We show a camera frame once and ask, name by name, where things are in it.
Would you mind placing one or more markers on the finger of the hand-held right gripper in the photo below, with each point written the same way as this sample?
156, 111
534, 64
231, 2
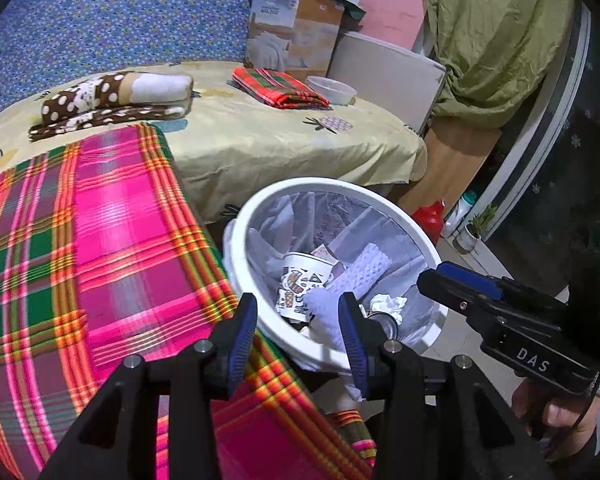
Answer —
472, 280
450, 295

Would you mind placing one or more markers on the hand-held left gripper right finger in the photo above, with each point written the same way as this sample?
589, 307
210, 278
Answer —
352, 345

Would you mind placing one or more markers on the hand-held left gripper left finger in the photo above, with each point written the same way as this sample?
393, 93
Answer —
242, 340

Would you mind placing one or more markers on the red drink can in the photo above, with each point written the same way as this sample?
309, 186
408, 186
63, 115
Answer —
382, 327

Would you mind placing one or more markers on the white tissue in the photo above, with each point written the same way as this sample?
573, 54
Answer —
389, 305

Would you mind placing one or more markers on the patterned paper cup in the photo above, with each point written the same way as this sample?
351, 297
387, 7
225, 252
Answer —
300, 280

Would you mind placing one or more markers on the white round waste bin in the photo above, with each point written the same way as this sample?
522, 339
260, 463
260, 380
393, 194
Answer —
260, 220

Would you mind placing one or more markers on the person's right hand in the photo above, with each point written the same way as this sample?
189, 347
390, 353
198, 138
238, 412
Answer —
560, 415

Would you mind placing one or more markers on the small potted plant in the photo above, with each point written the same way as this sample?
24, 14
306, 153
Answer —
472, 230

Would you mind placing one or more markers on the white bottle teal cap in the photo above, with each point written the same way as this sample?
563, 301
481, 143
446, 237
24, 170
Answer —
460, 212

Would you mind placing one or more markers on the red plastic jug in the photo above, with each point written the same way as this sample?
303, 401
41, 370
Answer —
430, 220

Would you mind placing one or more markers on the pink green plaid cloth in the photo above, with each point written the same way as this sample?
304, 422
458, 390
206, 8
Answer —
105, 240

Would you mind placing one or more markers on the yellow pineapple print bedsheet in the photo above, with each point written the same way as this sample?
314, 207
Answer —
260, 145

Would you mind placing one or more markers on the white flat panel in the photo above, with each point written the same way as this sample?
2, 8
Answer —
385, 80

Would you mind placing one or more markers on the clear plastic bowl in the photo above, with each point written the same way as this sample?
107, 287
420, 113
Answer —
332, 91

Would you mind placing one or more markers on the folded red plaid cloth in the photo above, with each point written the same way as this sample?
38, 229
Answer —
280, 87

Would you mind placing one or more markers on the brown polka dot rolled blanket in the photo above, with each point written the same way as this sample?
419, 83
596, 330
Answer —
105, 92

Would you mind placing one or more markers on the cardboard quilt box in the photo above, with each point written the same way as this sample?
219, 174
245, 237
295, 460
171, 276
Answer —
295, 30

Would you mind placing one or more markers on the blue floral headboard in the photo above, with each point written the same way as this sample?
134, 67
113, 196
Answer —
130, 15

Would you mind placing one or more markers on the wooden bed frame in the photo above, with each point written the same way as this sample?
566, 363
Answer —
455, 160

